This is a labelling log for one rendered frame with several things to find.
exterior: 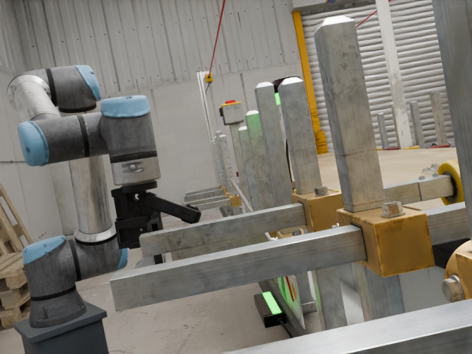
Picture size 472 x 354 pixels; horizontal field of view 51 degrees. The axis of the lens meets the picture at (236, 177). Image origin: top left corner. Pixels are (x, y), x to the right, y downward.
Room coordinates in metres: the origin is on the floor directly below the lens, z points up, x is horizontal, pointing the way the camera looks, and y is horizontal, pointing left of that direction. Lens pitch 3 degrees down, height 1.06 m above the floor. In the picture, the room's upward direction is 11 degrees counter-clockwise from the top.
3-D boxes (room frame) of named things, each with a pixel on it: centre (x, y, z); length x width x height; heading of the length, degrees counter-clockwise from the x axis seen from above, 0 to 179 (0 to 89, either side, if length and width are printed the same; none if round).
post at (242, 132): (1.52, -0.05, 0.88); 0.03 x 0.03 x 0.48; 5
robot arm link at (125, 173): (0.96, 0.19, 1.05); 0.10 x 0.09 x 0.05; 4
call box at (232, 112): (1.78, -0.03, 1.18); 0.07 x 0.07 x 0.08; 5
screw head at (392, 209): (0.45, -0.13, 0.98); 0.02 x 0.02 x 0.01
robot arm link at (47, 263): (1.71, 0.69, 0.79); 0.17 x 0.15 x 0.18; 113
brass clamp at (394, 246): (0.50, -0.13, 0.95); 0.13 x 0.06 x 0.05; 5
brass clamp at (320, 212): (0.75, -0.11, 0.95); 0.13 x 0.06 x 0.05; 5
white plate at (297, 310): (1.05, -0.06, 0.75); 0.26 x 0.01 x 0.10; 5
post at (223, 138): (2.52, 0.03, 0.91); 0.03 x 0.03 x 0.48; 5
